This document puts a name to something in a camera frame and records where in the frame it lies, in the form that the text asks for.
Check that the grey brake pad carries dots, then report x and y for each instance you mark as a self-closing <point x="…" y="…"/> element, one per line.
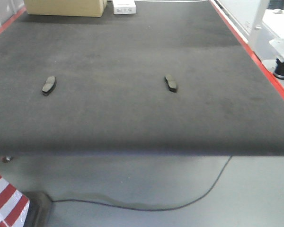
<point x="49" y="85"/>
<point x="171" y="83"/>

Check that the brown cardboard box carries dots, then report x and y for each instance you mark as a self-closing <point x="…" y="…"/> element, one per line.
<point x="77" y="8"/>

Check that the black conveyor belt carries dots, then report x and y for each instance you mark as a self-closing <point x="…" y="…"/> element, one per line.
<point x="111" y="96"/>

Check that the white machine stand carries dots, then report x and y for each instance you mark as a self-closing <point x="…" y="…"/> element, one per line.
<point x="260" y="23"/>

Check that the left red-white traffic cone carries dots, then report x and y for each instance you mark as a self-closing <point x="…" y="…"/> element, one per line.
<point x="23" y="209"/>

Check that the white long carton box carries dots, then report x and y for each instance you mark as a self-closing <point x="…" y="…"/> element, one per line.
<point x="123" y="7"/>

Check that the red conveyor frame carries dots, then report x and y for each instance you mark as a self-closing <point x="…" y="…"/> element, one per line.
<point x="10" y="10"/>

